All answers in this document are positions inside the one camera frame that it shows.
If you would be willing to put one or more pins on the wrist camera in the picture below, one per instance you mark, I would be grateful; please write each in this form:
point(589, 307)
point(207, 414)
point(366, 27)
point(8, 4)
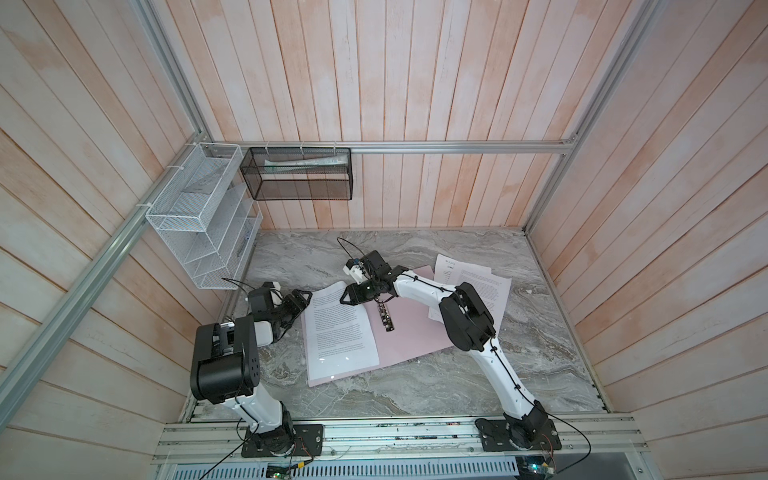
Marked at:
point(274, 292)
point(354, 269)

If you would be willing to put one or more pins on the left aluminium frame bar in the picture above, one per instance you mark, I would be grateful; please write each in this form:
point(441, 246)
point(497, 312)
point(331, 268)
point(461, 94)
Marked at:
point(35, 358)

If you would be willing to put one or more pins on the white wire mesh shelf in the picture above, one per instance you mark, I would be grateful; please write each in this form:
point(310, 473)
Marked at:
point(206, 218)

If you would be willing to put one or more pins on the aluminium front rail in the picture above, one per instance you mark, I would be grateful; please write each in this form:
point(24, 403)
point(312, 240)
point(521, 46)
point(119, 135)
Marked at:
point(407, 437)

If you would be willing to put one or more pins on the white perforated cable duct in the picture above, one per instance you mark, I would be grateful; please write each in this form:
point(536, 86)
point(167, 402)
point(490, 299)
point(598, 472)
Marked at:
point(438, 468)

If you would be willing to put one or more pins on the right aluminium frame post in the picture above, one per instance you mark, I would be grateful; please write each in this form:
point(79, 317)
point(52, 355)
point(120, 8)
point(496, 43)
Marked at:
point(642, 20)

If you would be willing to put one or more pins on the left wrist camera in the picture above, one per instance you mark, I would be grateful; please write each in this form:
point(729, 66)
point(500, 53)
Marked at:
point(274, 292)

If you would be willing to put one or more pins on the metal folder clip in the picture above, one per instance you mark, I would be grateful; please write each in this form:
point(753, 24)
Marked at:
point(385, 317)

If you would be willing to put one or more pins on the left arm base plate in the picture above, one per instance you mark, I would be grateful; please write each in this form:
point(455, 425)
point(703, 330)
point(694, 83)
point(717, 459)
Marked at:
point(302, 440)

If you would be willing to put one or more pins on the black mesh wall basket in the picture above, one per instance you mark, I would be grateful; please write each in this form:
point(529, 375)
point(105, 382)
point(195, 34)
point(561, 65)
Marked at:
point(298, 173)

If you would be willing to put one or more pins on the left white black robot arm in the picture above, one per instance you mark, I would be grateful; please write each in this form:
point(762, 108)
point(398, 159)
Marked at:
point(225, 366)

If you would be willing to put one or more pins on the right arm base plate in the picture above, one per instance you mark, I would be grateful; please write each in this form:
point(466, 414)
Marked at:
point(507, 436)

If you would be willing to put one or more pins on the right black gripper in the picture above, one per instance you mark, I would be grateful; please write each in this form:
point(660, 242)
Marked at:
point(353, 295)

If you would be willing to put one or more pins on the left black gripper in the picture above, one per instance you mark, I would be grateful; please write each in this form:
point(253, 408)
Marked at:
point(297, 309)

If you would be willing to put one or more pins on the horizontal aluminium back bar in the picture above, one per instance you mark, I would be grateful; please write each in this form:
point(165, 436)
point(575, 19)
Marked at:
point(425, 147)

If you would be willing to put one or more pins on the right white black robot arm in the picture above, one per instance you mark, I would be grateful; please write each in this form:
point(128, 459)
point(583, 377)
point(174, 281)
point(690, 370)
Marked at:
point(469, 326)

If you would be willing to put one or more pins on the pink file folder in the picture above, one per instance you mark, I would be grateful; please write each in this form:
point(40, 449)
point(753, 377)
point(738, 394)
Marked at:
point(415, 334)

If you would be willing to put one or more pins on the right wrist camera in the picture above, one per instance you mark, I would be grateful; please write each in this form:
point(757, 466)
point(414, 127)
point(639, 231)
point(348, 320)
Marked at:
point(354, 269)

